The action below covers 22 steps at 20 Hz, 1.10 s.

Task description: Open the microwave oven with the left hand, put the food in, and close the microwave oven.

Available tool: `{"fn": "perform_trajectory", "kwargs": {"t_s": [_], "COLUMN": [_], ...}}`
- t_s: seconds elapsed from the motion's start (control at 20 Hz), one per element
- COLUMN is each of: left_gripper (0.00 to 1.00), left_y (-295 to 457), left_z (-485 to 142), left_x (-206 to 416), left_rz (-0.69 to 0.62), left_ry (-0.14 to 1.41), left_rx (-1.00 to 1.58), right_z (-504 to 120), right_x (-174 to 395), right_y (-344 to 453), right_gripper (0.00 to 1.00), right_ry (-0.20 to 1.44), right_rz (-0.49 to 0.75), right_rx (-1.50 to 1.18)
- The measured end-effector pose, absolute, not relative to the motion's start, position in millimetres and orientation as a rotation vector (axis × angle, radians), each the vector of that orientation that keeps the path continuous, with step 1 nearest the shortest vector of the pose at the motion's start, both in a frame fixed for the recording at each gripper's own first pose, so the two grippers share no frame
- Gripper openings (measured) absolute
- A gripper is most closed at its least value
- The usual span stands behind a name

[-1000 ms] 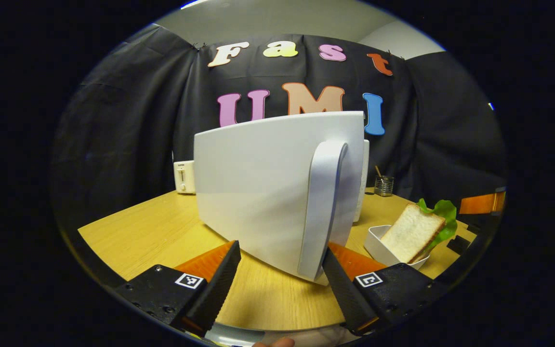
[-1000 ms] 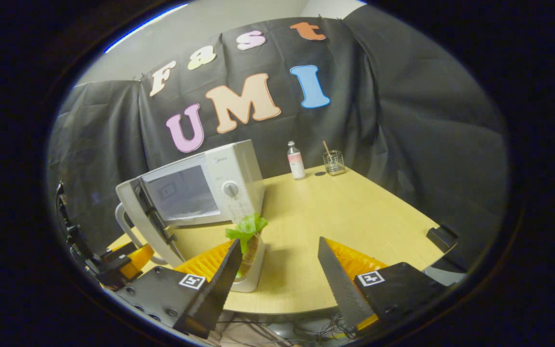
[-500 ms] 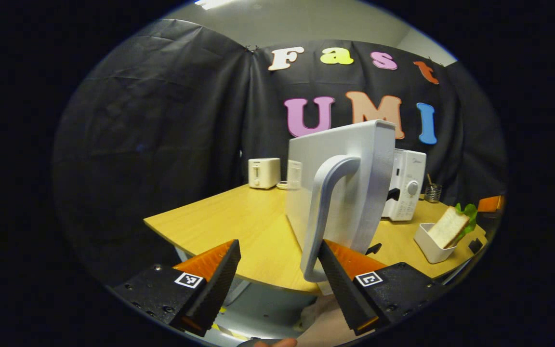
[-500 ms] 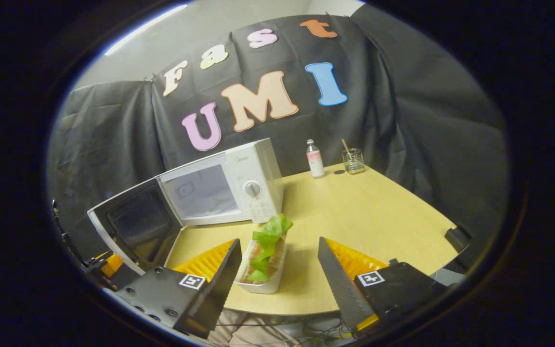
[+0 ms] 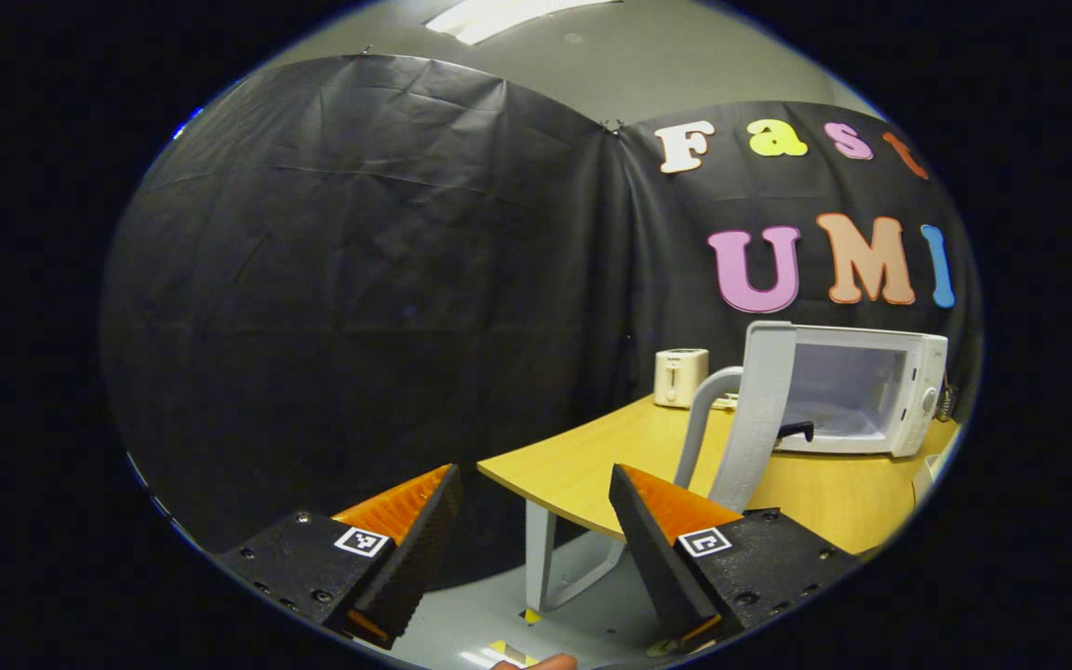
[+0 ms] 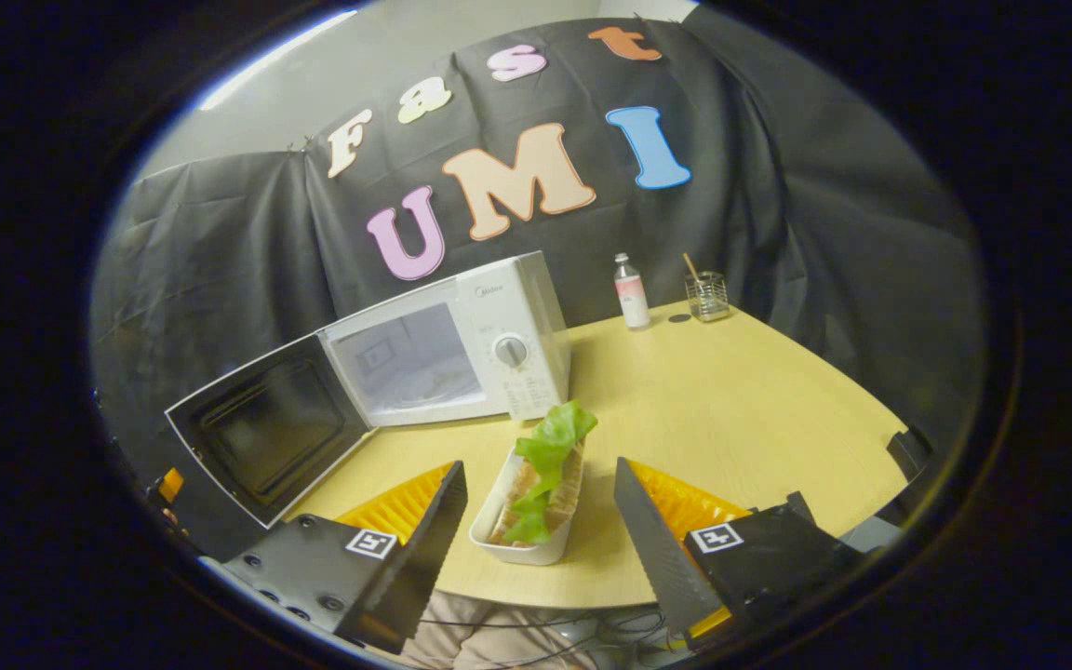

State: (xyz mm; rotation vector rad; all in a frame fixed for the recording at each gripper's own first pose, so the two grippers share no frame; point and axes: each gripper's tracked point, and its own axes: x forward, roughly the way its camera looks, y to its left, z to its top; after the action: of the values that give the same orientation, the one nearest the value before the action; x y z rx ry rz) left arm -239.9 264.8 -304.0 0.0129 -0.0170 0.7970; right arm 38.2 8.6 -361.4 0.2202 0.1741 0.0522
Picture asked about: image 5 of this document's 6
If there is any clear plastic sandwich food tray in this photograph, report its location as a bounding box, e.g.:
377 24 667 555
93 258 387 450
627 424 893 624
911 454 945 503

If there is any white table leg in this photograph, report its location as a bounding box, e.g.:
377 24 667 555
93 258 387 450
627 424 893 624
524 498 628 613

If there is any ceiling light panel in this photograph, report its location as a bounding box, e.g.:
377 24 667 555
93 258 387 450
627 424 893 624
424 0 625 46

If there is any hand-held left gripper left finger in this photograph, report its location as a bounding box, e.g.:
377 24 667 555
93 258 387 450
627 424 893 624
210 463 464 650

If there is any white toaster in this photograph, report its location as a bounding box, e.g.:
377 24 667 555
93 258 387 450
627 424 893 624
654 348 710 409

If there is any white microwave oven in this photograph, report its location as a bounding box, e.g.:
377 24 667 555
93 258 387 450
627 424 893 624
673 320 950 515

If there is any black backdrop cloth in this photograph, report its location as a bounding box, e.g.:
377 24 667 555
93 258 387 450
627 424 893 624
99 53 984 596

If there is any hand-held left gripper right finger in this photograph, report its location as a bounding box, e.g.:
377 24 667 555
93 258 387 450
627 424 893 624
609 463 863 652

